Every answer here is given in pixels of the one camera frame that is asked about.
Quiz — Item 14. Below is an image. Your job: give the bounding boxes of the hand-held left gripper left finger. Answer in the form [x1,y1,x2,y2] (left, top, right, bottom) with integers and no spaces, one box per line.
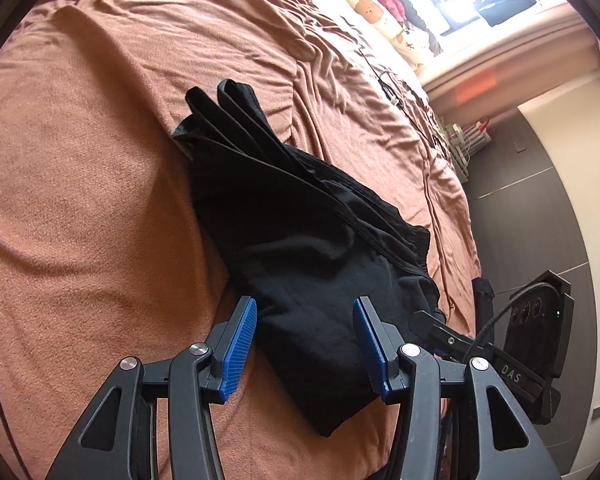
[45,296,260,480]

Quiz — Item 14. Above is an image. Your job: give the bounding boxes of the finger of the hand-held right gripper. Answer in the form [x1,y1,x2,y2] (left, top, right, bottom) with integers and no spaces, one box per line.
[412,310,481,363]

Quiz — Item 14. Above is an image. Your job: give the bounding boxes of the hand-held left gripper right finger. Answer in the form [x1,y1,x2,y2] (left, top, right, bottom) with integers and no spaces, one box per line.
[352,296,563,480]

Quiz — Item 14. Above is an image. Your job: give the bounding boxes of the black pants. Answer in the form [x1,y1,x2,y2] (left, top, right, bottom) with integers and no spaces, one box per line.
[471,276,497,341]
[172,79,448,438]

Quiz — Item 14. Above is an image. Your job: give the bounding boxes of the folded black pants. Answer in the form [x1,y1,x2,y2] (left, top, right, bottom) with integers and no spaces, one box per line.
[471,276,497,341]

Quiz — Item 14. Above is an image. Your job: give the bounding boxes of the white nightstand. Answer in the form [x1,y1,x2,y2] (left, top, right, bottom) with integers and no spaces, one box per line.
[442,121,474,182]

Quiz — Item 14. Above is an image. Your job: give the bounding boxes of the red striped paper bag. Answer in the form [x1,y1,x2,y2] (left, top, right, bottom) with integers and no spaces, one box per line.
[450,115,492,162]

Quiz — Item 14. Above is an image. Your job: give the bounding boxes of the brown blanket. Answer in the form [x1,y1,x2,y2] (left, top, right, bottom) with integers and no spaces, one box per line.
[0,0,482,480]

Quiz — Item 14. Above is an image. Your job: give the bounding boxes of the pink curtain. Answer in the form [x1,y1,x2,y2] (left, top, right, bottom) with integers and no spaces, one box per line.
[424,2,600,117]

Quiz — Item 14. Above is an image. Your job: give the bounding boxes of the bear print pillow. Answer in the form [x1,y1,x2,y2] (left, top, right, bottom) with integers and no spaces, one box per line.
[336,0,432,69]

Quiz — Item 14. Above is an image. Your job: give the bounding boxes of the red cloth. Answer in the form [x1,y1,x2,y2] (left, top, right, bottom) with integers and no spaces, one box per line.
[366,0,407,22]

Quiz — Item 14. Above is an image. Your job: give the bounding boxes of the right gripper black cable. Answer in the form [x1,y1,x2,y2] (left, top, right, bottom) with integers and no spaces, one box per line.
[474,283,554,344]

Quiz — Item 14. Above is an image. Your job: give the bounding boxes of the thin black cable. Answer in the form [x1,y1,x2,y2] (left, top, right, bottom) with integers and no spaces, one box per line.
[362,47,452,148]

